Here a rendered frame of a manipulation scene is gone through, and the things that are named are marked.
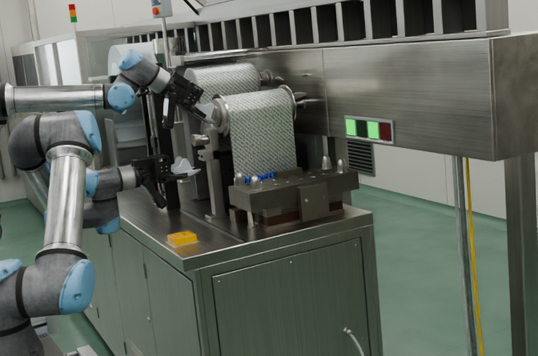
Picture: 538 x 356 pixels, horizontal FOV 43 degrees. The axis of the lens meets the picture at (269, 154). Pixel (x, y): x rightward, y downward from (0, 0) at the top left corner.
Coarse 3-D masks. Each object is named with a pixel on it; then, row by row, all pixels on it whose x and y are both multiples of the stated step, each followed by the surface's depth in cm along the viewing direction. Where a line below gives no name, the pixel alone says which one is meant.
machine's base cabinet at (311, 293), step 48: (96, 240) 314; (336, 240) 218; (96, 288) 333; (144, 288) 250; (192, 288) 200; (240, 288) 204; (288, 288) 212; (336, 288) 220; (144, 336) 262; (192, 336) 208; (240, 336) 206; (288, 336) 214; (336, 336) 222
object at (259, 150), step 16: (256, 128) 230; (272, 128) 232; (288, 128) 235; (240, 144) 227; (256, 144) 230; (272, 144) 233; (288, 144) 236; (240, 160) 228; (256, 160) 231; (272, 160) 234; (288, 160) 236
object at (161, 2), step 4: (152, 0) 272; (156, 0) 270; (160, 0) 269; (164, 0) 270; (168, 0) 271; (152, 4) 273; (156, 4) 271; (160, 4) 269; (164, 4) 270; (168, 4) 271; (152, 8) 273; (156, 8) 270; (160, 8) 270; (164, 8) 270; (168, 8) 271; (152, 12) 271; (156, 12) 270; (160, 12) 270; (164, 12) 270; (168, 12) 271; (172, 12) 273; (156, 16) 272; (160, 16) 271; (164, 16) 270; (168, 16) 272
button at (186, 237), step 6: (168, 234) 212; (174, 234) 211; (180, 234) 211; (186, 234) 210; (192, 234) 209; (168, 240) 212; (174, 240) 207; (180, 240) 207; (186, 240) 208; (192, 240) 209
